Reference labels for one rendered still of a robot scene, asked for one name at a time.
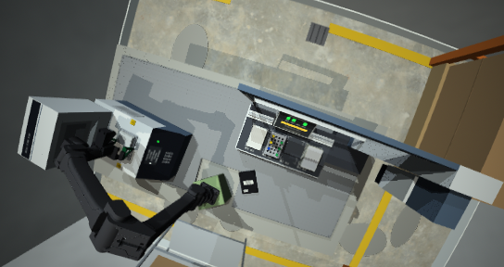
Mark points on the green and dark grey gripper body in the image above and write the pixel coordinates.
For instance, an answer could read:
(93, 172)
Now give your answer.
(113, 155)

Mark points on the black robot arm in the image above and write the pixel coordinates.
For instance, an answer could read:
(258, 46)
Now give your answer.
(110, 220)

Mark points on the white benchtop lab instrument with lid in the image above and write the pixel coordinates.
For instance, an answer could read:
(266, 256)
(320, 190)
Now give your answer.
(158, 147)

